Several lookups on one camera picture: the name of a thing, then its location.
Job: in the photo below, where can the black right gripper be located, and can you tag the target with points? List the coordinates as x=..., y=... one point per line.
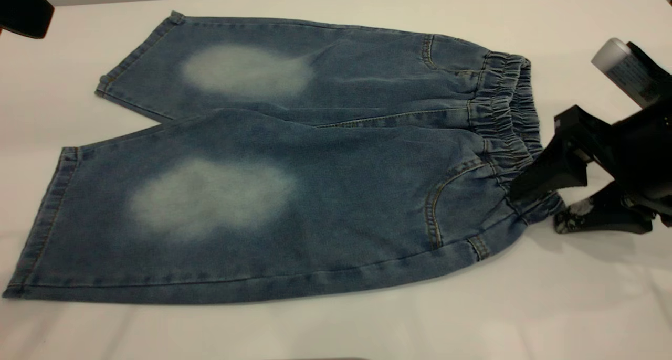
x=640, y=150

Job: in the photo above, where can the blue denim jeans with faded knees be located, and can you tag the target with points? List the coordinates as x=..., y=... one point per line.
x=367, y=192

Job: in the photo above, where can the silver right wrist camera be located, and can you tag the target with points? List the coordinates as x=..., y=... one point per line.
x=619, y=69

